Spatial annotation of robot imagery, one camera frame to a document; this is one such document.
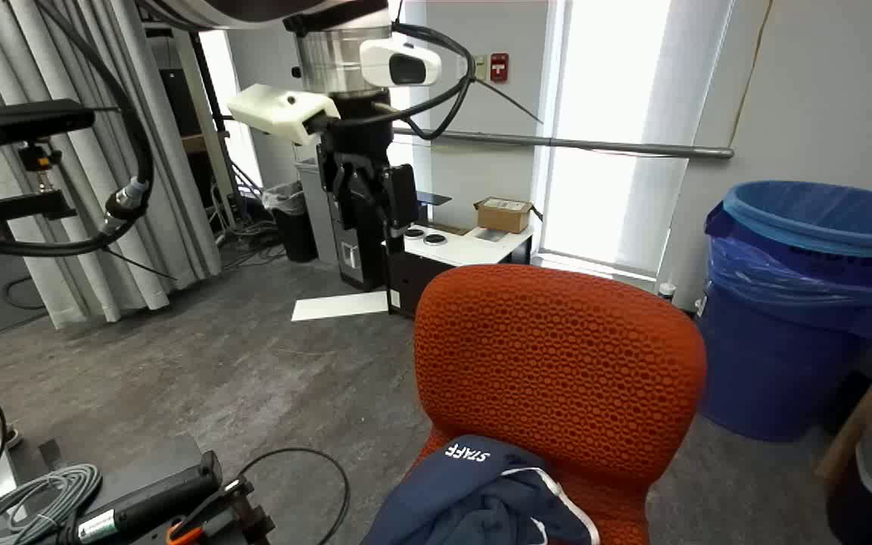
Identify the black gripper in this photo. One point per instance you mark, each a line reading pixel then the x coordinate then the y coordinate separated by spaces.
pixel 361 131

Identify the navy staff shirt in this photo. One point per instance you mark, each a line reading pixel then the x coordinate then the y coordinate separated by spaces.
pixel 476 505

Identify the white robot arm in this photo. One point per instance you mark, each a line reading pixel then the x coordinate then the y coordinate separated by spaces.
pixel 393 57

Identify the orange mesh office chair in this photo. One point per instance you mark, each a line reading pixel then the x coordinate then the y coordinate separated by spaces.
pixel 558 366

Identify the black computer tower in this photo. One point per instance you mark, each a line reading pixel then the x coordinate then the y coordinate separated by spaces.
pixel 365 245

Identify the black waste basket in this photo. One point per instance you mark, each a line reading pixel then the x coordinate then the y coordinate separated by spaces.
pixel 296 227

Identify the small black disc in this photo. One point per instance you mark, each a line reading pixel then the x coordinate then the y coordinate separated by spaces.
pixel 436 238
pixel 414 234

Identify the white paper sheet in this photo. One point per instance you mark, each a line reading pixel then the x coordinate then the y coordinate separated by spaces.
pixel 340 307

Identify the white top black desk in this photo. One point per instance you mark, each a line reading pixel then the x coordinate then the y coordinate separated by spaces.
pixel 476 249

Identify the small cardboard box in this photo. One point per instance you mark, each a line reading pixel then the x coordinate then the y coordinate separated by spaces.
pixel 501 212

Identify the red fire alarm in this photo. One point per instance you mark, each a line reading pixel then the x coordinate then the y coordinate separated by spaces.
pixel 501 68

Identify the grey metal handrail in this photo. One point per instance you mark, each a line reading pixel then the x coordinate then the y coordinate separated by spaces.
pixel 606 143

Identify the grey curtain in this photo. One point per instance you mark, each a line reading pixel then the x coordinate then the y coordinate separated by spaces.
pixel 92 262

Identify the white window blind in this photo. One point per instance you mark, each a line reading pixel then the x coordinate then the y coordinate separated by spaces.
pixel 606 61

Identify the orange black clamp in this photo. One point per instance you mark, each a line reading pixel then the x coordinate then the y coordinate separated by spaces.
pixel 204 520

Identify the blue plastic trash bin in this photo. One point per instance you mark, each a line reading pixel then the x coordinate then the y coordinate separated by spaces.
pixel 771 383

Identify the blue plastic bin liner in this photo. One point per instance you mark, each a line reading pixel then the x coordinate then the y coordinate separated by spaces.
pixel 810 269

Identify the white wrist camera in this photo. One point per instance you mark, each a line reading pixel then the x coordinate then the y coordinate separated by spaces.
pixel 279 111

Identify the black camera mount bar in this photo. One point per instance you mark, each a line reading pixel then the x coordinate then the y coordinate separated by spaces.
pixel 23 124

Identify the black flat bracket bar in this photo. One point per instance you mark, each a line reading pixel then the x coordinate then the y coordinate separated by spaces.
pixel 14 211

